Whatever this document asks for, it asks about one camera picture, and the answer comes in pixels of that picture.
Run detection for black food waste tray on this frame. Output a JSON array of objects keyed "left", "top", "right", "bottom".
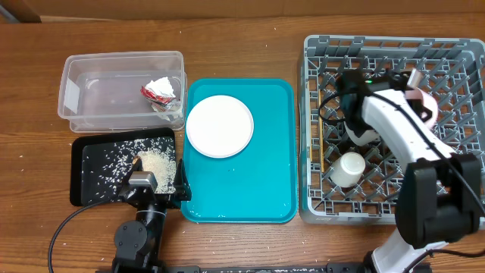
[{"left": 70, "top": 128, "right": 175, "bottom": 206}]

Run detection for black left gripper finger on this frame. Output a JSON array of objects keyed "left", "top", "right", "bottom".
[
  {"left": 174, "top": 159, "right": 192, "bottom": 201},
  {"left": 121, "top": 157, "right": 142, "bottom": 189}
]

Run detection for grey bowl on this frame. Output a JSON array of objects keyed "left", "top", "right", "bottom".
[{"left": 344, "top": 123, "right": 380, "bottom": 146}]

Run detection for white napkin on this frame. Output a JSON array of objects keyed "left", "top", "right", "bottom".
[{"left": 145, "top": 77, "right": 176, "bottom": 98}]

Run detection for black bar at table edge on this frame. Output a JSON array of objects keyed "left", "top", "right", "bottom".
[{"left": 166, "top": 262, "right": 372, "bottom": 273}]

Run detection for wooden chopstick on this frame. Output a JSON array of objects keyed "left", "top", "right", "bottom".
[
  {"left": 307, "top": 82, "right": 313, "bottom": 162},
  {"left": 318, "top": 118, "right": 325, "bottom": 173}
]

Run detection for rice food scraps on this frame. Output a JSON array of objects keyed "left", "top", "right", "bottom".
[{"left": 80, "top": 136, "right": 177, "bottom": 202}]

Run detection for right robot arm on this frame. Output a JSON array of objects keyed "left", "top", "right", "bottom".
[{"left": 335, "top": 69, "right": 484, "bottom": 272}]

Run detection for white paper cup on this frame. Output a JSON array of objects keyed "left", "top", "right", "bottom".
[{"left": 330, "top": 152, "right": 366, "bottom": 188}]

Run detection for teal plastic tray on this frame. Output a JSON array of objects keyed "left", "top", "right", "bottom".
[{"left": 181, "top": 78, "right": 298, "bottom": 224}]

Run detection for clear plastic bin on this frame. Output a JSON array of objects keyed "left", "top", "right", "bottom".
[{"left": 58, "top": 51, "right": 188, "bottom": 133}]

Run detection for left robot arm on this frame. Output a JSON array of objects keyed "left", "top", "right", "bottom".
[{"left": 111, "top": 158, "right": 192, "bottom": 273}]

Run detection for red snack wrapper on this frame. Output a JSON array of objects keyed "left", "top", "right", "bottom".
[{"left": 140, "top": 86, "right": 182, "bottom": 112}]

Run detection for pink bowl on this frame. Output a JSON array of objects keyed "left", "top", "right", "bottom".
[{"left": 405, "top": 88, "right": 439, "bottom": 129}]

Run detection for grey dishwasher rack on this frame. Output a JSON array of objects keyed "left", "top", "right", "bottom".
[{"left": 298, "top": 35, "right": 484, "bottom": 224}]

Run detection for pink plate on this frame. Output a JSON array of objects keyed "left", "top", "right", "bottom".
[{"left": 186, "top": 95, "right": 255, "bottom": 158}]

